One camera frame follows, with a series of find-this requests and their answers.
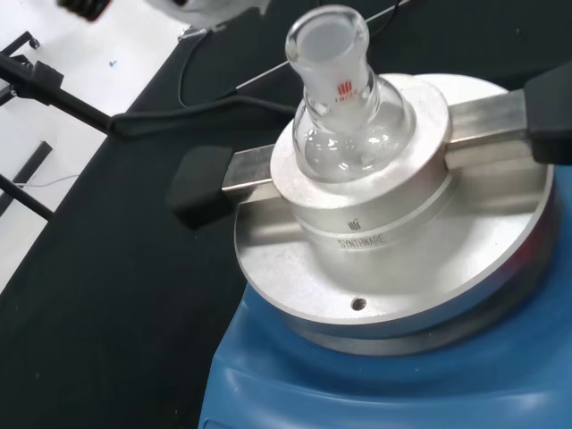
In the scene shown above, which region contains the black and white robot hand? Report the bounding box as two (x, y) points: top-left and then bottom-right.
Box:
(55, 0), (265, 31)

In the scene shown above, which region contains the thick black power cable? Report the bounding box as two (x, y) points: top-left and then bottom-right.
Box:
(109, 98), (299, 140)

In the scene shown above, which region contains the thin metal rod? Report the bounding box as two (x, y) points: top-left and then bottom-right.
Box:
(235, 0), (412, 89)

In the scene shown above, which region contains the clear round-bottom glass flask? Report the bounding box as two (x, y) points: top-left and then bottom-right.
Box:
(284, 7), (417, 184)

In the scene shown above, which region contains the black stand leg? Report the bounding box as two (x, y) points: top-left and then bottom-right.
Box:
(0, 174), (54, 221)

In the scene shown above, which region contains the black tripod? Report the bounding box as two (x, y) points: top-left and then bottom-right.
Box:
(0, 30), (116, 135)

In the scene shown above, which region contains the thin black probe cable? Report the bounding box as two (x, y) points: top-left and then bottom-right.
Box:
(176, 24), (240, 110)

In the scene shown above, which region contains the aluminium heating block with handles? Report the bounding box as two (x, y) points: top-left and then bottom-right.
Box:
(167, 57), (572, 281)

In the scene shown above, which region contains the black cloth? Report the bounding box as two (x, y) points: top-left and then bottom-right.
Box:
(0, 0), (572, 429)

